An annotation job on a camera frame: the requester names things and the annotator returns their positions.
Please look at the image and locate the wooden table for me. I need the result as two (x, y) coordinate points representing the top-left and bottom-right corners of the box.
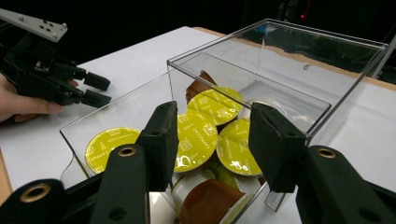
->
(0, 25), (396, 207)

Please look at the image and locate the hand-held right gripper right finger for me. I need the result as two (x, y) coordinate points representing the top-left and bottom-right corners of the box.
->
(247, 102), (396, 224)

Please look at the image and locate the white metal stand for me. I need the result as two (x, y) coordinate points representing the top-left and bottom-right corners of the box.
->
(371, 32), (396, 79)

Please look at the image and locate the clear plastic box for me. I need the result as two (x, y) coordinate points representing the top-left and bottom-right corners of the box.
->
(60, 18), (390, 224)

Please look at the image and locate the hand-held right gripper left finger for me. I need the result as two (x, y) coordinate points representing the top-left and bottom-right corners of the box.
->
(89, 100), (180, 224)

